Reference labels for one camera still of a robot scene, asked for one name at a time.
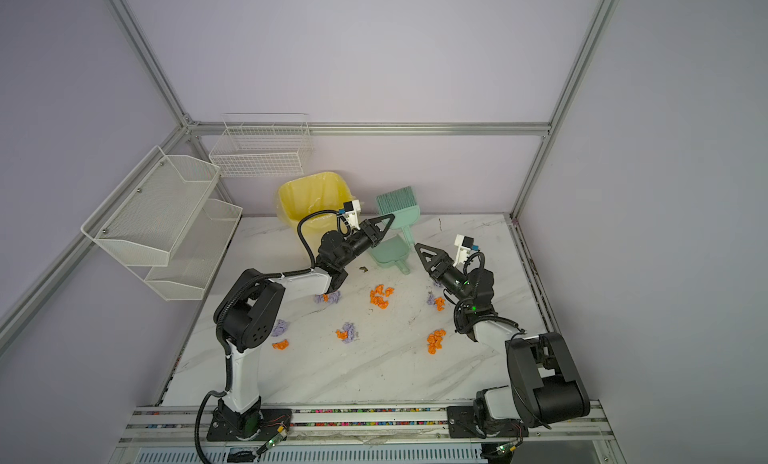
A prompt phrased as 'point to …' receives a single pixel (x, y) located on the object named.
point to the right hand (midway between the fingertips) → (416, 253)
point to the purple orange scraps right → (439, 302)
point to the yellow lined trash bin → (328, 191)
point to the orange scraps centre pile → (380, 301)
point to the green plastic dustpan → (392, 251)
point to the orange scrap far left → (281, 345)
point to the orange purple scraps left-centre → (328, 298)
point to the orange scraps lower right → (435, 341)
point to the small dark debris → (363, 268)
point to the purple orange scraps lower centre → (346, 332)
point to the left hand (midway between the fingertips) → (396, 216)
